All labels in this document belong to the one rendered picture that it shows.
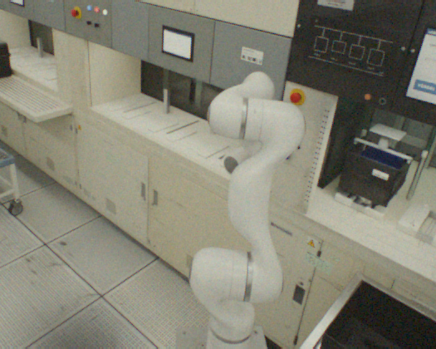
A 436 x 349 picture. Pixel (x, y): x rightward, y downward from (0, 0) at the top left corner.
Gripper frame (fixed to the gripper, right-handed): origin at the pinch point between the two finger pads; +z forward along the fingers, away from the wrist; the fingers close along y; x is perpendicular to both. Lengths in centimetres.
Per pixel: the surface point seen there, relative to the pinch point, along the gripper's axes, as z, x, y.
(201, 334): -59, -44, 15
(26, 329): -72, -120, -85
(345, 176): 26.5, -19.8, 19.6
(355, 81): 6.4, 27.0, 20.5
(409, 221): 31, -30, 48
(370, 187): 26.5, -19.7, 30.9
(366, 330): -21, -43, 53
